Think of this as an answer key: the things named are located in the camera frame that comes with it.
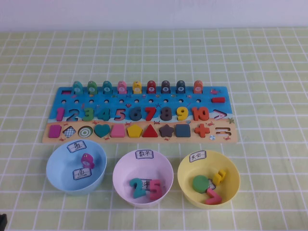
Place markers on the teal number two piece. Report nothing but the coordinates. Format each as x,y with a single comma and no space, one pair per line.
137,193

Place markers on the yellow equals sign piece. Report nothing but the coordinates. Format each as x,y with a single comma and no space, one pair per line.
217,179

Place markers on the yellow number nine piece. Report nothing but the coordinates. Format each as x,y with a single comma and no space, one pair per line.
186,114

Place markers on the red fish piece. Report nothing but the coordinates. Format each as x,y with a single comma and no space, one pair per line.
151,87

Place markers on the red number seven piece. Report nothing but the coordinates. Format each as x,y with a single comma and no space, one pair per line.
151,110

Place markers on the colourful wooden puzzle board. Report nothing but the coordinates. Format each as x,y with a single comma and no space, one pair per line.
144,103

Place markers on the red triangle piece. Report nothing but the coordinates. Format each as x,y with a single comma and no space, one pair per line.
150,133

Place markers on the magenta rectangle piece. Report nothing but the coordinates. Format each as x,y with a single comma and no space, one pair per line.
54,131

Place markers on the light blue plastic bowl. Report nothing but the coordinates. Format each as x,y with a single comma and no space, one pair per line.
60,173

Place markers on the green circle piece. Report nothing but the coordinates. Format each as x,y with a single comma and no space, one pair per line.
200,184

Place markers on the magenta fish piece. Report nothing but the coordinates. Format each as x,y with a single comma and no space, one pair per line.
86,160

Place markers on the dark blue square piece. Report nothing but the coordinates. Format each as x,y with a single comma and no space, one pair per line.
183,130

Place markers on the teal number four piece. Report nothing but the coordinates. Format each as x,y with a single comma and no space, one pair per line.
106,115

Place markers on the magenta number one piece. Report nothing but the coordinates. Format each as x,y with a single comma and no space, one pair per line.
60,115

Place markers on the teal heart piece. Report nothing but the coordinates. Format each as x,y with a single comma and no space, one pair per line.
102,130

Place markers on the brown fish piece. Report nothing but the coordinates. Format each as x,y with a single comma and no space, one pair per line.
165,87

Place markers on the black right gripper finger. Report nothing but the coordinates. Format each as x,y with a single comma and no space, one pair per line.
2,218

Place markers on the yellow fish piece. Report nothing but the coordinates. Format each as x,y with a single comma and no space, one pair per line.
137,88

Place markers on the dark blue fish piece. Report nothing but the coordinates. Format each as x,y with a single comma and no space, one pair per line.
180,87

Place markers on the pink plastic bowl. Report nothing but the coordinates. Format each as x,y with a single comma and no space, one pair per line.
125,173

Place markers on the orange number ten piece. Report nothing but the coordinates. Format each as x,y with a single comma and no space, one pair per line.
195,114

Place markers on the green white checked tablecloth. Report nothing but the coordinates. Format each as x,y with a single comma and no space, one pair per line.
264,72

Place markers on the dark blue number six piece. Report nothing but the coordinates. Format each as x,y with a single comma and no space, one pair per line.
132,115

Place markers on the red minus sign piece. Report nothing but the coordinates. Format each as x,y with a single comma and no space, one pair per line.
218,99

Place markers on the orange plus sign piece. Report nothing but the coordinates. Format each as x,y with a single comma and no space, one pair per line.
202,130

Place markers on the pink number five piece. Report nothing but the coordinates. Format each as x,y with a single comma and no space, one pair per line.
156,195

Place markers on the brown star piece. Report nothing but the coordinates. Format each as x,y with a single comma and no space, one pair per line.
166,131

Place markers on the pink fish piece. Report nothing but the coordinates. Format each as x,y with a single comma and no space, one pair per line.
122,87

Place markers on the green number three piece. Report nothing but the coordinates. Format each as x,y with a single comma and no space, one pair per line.
91,111

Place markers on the yellow plastic bowl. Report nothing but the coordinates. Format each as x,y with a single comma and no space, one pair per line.
187,168

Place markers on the pink greater-than sign piece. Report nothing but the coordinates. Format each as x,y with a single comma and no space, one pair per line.
216,195

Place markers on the yellow pentagon piece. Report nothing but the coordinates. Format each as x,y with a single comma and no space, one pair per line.
134,132

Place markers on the brown number eight piece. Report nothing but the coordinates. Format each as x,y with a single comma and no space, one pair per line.
166,113

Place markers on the orange fish piece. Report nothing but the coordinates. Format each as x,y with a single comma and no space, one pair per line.
198,87

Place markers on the pink trapezoid piece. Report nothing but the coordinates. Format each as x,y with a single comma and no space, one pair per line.
118,132

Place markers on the teal square peg block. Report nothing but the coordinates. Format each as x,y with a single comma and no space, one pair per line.
77,87

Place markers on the green fish piece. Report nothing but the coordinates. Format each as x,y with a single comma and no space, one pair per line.
92,87

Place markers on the teal fish piece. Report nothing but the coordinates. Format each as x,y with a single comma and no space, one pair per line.
107,87

